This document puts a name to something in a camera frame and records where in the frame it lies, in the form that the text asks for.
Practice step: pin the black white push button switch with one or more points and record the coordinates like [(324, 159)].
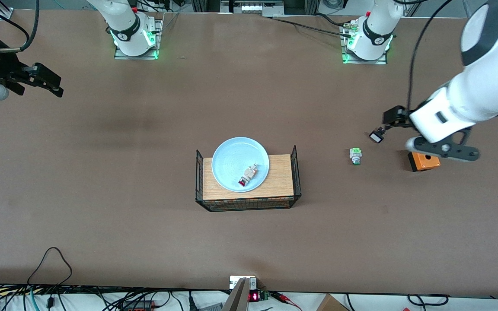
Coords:
[(376, 137)]

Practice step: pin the green push button switch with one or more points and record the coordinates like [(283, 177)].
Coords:
[(355, 155)]

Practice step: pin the red push button switch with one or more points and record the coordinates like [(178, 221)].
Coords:
[(247, 176)]

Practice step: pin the black device with red parts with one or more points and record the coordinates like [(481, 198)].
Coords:
[(138, 306)]

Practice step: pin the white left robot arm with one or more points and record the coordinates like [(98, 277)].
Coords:
[(482, 90)]

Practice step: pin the aluminium frame with white connector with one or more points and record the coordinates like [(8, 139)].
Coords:
[(251, 7)]

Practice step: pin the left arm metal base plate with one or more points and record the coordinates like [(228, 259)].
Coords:
[(381, 61)]

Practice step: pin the light blue round plate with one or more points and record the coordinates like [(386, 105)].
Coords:
[(231, 162)]

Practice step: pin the grey camera support profile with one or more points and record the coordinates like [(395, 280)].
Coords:
[(238, 298)]

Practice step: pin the wooden box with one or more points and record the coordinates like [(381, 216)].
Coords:
[(280, 181)]

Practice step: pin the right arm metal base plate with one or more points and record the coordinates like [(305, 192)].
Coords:
[(121, 54)]

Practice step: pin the red clip test lead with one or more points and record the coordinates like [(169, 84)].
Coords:
[(283, 298)]

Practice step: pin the brown cardboard box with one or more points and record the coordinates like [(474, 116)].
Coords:
[(329, 303)]

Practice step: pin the red digit display module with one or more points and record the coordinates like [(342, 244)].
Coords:
[(255, 296)]

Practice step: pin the orange button enclosure box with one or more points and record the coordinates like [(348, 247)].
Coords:
[(424, 163)]

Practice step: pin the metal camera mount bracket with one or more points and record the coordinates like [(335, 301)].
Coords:
[(236, 281)]

